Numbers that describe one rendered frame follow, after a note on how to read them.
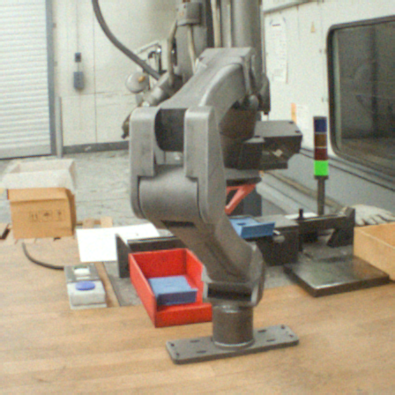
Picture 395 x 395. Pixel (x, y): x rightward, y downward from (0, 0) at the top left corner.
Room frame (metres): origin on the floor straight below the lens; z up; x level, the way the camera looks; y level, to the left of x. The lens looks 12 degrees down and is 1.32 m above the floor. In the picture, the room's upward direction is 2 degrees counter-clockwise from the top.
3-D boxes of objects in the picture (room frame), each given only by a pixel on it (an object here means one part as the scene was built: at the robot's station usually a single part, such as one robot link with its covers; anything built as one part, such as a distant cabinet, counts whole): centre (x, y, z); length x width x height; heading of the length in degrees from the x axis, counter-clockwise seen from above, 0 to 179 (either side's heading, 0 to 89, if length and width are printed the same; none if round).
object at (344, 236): (1.37, -0.33, 0.95); 0.06 x 0.03 x 0.09; 105
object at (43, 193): (4.58, 1.22, 0.40); 0.67 x 0.60 x 0.50; 7
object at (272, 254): (1.28, -0.10, 0.94); 0.20 x 0.10 x 0.07; 105
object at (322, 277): (1.14, -0.26, 0.91); 0.17 x 0.16 x 0.02; 105
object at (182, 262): (1.07, 0.06, 0.93); 0.25 x 0.12 x 0.06; 15
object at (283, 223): (1.28, -0.10, 0.98); 0.20 x 0.10 x 0.01; 105
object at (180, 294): (1.10, 0.06, 0.92); 0.15 x 0.07 x 0.03; 11
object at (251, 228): (1.24, -0.09, 1.00); 0.15 x 0.07 x 0.03; 15
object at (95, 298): (1.06, 0.22, 0.90); 0.07 x 0.07 x 0.06; 15
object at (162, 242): (1.24, 0.08, 0.95); 0.15 x 0.03 x 0.10; 105
